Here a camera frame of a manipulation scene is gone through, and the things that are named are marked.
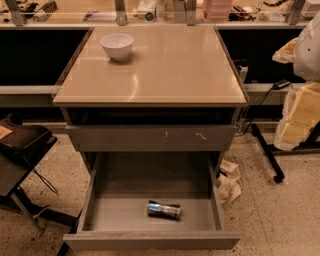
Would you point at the black power adapter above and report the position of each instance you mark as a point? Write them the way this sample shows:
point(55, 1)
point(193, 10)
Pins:
point(280, 84)

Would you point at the crumpled white cloth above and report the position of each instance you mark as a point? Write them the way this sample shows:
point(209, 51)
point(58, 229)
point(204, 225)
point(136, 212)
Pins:
point(228, 187)

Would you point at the pink stacked containers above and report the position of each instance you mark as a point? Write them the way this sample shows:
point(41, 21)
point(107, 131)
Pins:
point(216, 10)

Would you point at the grey open middle drawer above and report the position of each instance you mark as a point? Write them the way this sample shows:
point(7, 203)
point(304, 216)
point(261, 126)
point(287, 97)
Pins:
point(157, 200)

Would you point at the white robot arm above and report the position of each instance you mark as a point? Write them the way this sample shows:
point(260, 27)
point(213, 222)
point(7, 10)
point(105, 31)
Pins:
point(307, 51)

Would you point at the black stand leg with wheel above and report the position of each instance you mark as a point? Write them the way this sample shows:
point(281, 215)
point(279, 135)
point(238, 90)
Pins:
point(279, 175)

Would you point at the grey closed upper drawer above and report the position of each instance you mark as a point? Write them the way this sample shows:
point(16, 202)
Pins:
point(148, 138)

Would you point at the black tray side table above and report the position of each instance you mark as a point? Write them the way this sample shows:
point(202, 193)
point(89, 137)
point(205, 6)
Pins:
point(22, 147)

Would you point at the beige counter cabinet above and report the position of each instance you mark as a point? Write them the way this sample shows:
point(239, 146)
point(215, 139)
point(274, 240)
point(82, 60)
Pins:
point(171, 65)

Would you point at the silver blue redbull can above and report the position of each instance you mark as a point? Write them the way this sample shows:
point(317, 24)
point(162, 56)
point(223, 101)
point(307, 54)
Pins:
point(170, 211)

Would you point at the white ceramic bowl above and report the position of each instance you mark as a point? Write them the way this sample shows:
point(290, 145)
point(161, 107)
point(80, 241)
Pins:
point(117, 46)

